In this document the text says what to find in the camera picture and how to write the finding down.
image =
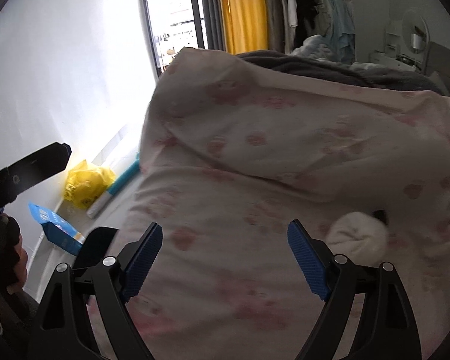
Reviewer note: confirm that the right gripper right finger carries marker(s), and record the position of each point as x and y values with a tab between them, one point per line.
387	326

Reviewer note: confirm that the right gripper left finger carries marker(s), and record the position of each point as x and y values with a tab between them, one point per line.
64	325

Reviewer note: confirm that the white socks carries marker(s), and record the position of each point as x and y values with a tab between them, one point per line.
360	237

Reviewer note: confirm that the person left hand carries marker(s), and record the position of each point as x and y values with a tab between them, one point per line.
19	269

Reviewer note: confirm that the blue paper bag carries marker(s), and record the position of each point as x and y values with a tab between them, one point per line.
57	230

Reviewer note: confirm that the yellow plastic bag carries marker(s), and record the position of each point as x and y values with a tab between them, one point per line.
85	183

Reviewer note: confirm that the teal plush toy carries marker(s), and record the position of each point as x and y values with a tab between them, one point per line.
124	177

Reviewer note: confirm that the pink patterned duvet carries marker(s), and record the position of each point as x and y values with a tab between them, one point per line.
231	153

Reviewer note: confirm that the balcony window door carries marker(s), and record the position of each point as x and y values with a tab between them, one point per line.
173	25

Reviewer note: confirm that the dark grey blanket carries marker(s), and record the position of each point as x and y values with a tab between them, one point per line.
371	77

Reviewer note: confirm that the brown bed headboard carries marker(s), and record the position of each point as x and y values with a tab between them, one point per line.
437	63

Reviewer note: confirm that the white dresser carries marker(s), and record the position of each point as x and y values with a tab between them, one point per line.
395	54

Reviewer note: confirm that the grey curtain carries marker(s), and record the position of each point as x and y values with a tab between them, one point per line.
214	24

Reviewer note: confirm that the round vanity mirror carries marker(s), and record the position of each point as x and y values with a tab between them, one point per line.
414	32

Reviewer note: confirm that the yellow curtain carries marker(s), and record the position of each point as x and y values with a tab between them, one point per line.
245	25

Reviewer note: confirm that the hanging clothes on rack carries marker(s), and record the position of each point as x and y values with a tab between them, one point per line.
320	29

